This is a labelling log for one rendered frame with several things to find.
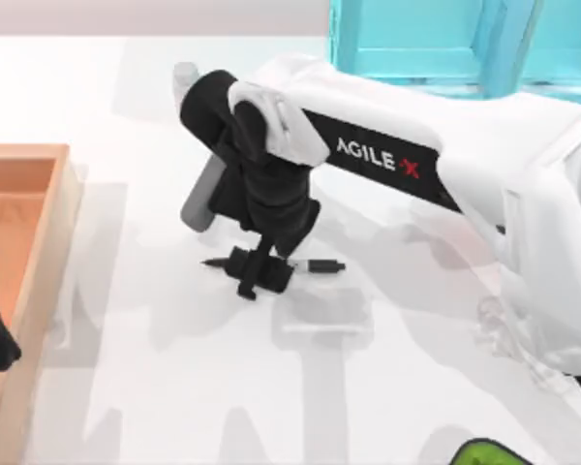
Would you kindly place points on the shallow salmon-coloured box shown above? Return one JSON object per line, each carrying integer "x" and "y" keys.
{"x": 24, "y": 203}

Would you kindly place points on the light blue rack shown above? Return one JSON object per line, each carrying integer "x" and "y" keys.
{"x": 416, "y": 39}

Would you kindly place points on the green object with black rim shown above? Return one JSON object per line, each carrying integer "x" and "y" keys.
{"x": 489, "y": 455}

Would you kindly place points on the black marker pen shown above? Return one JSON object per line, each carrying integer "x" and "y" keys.
{"x": 322, "y": 266}

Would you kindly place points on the pale grey rounded box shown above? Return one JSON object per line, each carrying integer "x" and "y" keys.
{"x": 202, "y": 196}

